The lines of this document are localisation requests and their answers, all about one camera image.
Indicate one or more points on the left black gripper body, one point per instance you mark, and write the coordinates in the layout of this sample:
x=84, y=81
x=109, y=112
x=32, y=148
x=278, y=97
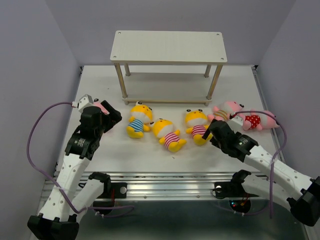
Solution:
x=106, y=121

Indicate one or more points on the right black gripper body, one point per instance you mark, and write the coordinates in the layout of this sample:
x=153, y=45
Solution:
x=217, y=143

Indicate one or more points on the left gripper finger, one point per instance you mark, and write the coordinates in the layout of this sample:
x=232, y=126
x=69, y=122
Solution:
x=107, y=108
x=114, y=118

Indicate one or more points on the yellow toy red stripes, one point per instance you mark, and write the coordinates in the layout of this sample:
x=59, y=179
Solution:
x=164, y=130
x=196, y=125

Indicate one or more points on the yellow toy blue striped shirt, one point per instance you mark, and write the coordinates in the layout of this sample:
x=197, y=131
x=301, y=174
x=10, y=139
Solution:
x=141, y=116

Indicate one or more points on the pink toy orange striped shirt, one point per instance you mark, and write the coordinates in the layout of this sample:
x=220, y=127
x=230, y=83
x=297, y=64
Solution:
x=223, y=111

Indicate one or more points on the pink toy red polka-dot shirt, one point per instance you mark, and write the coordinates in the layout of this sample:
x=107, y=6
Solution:
x=258, y=121

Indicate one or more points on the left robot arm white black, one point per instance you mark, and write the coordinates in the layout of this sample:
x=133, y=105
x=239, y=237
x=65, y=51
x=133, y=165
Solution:
x=59, y=218

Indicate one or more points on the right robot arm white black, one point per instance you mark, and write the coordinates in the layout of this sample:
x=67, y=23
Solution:
x=287, y=187

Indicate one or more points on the white two-tier wooden shelf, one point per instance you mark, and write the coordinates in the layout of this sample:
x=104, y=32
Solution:
x=168, y=48

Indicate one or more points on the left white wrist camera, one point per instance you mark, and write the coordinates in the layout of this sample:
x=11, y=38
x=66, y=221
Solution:
x=84, y=102

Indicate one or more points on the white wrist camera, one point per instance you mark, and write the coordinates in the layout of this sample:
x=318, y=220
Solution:
x=236, y=124
x=84, y=102

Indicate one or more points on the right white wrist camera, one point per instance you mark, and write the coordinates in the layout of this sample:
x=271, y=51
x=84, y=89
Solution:
x=236, y=124

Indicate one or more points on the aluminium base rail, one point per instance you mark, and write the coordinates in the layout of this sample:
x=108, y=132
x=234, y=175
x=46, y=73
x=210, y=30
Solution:
x=169, y=186

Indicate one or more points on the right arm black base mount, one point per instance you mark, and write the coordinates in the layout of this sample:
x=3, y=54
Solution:
x=239, y=200

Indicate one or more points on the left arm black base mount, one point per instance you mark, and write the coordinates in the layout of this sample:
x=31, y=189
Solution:
x=117, y=190

